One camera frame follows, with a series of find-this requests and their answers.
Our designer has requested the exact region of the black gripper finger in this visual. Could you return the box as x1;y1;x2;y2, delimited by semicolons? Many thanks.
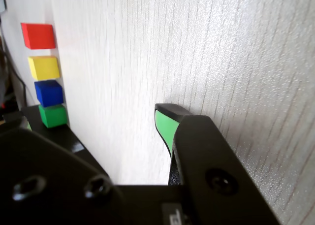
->
0;116;129;225
155;103;282;225

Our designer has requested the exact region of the blue wooden cube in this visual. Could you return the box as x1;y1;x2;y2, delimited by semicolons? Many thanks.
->
33;79;64;107

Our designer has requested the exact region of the yellow wooden cube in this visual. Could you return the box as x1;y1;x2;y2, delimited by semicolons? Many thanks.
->
27;55;61;80

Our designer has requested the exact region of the red wooden cube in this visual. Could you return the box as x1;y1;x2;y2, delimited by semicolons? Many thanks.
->
20;22;57;50

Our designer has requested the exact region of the black cardboard box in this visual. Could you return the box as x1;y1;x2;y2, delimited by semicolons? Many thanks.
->
2;104;110;184

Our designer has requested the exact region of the green wooden cube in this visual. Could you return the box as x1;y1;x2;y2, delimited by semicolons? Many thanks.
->
38;104;68;129

